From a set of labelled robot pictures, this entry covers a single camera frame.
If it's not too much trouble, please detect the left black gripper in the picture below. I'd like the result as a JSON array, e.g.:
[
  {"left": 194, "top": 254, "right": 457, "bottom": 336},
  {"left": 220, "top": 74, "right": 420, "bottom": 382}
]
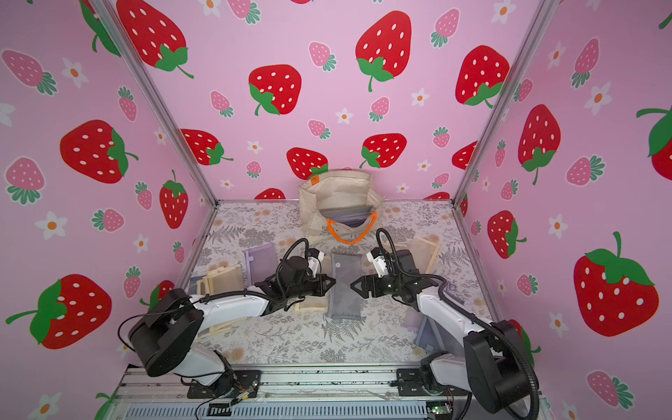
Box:
[{"left": 285, "top": 272, "right": 338, "bottom": 302}]

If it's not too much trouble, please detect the dark blue mesh pouch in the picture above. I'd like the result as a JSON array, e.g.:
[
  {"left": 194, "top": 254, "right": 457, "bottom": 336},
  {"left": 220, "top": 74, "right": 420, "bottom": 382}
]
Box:
[{"left": 327, "top": 254, "right": 362, "bottom": 321}]

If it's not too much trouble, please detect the purple mesh pouch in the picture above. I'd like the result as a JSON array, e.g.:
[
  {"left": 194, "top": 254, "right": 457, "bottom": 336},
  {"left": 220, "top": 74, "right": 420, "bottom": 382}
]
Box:
[
  {"left": 320, "top": 206, "right": 374, "bottom": 228},
  {"left": 244, "top": 243, "right": 278, "bottom": 285}
]

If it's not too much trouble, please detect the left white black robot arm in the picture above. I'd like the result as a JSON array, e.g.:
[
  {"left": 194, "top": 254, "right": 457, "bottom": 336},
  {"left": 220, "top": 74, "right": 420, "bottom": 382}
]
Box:
[{"left": 124, "top": 238, "right": 336, "bottom": 396}]

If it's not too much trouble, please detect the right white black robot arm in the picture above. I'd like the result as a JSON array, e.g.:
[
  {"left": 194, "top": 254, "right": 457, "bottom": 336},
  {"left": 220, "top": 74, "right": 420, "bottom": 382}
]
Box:
[{"left": 350, "top": 227, "right": 541, "bottom": 419}]

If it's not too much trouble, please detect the beige mesh pouch centre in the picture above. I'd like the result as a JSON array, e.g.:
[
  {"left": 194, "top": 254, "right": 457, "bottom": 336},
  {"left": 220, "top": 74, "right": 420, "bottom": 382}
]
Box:
[{"left": 293, "top": 296, "right": 329, "bottom": 313}]

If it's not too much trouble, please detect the cream canvas tote bag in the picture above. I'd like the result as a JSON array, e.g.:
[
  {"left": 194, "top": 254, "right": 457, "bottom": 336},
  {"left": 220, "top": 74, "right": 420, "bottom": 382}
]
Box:
[{"left": 299, "top": 170, "right": 384, "bottom": 245}]

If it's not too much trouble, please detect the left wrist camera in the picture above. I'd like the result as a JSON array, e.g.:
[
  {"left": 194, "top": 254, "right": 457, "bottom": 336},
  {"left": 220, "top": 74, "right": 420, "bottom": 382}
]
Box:
[{"left": 307, "top": 248, "right": 325, "bottom": 278}]

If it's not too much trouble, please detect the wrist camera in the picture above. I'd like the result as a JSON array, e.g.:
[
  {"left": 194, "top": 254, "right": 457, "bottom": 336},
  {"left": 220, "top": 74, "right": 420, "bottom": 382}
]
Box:
[
  {"left": 366, "top": 247, "right": 390, "bottom": 278},
  {"left": 307, "top": 248, "right": 325, "bottom": 278}
]

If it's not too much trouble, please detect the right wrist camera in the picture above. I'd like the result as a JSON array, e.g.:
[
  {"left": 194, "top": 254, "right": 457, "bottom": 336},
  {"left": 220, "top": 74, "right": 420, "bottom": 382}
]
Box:
[{"left": 366, "top": 247, "right": 390, "bottom": 278}]

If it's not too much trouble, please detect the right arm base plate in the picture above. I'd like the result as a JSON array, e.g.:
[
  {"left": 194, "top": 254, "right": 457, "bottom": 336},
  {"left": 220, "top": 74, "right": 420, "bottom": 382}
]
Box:
[{"left": 390, "top": 367, "right": 468, "bottom": 397}]

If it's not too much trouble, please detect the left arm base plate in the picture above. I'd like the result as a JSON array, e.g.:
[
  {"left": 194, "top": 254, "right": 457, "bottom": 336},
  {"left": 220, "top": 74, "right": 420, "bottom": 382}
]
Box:
[{"left": 187, "top": 369, "right": 262, "bottom": 399}]

